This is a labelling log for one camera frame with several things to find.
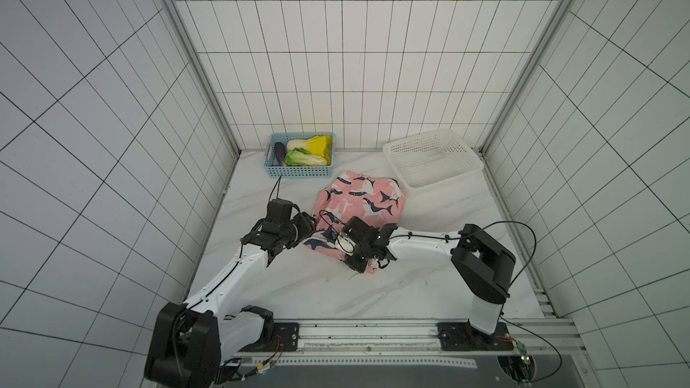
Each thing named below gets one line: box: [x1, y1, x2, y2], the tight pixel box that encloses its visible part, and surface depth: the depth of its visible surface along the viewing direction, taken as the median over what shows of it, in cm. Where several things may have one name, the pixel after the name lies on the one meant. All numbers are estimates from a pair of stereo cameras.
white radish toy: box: [286, 139, 309, 151], surface depth 119 cm
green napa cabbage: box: [283, 147, 328, 167], surface depth 109 cm
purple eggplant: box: [274, 141, 286, 167], surface depth 120 cm
